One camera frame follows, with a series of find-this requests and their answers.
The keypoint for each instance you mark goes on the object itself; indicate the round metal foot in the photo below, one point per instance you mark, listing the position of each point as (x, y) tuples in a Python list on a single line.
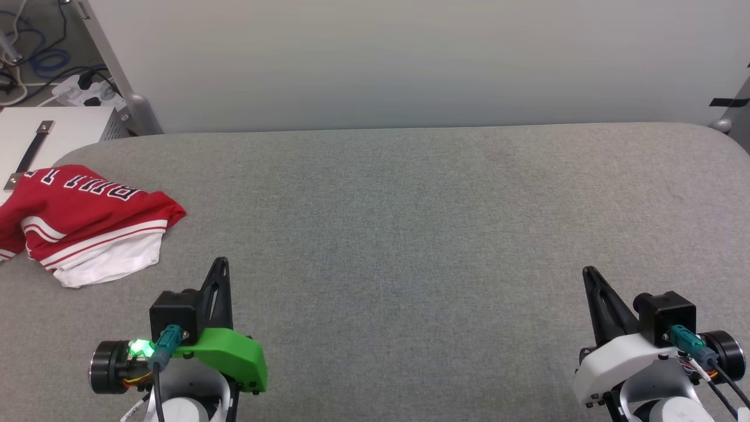
[(722, 126)]

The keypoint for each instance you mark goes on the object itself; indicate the white paper tape label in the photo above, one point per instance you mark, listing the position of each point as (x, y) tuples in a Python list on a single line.
[(133, 411)]

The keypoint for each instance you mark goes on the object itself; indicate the white power strip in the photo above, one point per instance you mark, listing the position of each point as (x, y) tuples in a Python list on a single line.
[(88, 91)]

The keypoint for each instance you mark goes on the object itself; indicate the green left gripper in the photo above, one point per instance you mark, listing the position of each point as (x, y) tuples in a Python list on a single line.
[(228, 354)]

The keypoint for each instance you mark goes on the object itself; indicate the white cabinet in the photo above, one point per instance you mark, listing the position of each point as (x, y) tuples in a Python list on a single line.
[(64, 135)]

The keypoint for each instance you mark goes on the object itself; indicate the aluminium partition post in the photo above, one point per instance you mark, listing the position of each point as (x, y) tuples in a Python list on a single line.
[(120, 76)]

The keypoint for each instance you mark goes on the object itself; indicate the black tape strip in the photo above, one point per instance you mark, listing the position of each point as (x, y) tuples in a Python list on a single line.
[(729, 102)]

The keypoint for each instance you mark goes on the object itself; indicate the white partition panel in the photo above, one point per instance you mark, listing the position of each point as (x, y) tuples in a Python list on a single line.
[(410, 58)]

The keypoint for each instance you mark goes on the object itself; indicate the red and white jersey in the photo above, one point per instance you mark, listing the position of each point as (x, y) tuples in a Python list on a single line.
[(88, 217)]

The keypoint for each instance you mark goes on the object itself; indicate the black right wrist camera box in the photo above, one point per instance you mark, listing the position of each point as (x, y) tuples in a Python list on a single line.
[(665, 316)]

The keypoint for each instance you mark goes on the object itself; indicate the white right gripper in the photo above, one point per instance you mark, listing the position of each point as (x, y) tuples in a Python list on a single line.
[(621, 363)]

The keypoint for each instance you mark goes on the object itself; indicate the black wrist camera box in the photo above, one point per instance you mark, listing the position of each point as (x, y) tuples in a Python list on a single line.
[(173, 313), (665, 316)]

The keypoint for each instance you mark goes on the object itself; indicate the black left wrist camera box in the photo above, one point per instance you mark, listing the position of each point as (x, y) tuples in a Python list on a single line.
[(173, 313)]

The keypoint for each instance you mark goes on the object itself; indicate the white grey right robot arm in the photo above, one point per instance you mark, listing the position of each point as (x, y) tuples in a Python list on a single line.
[(662, 398)]

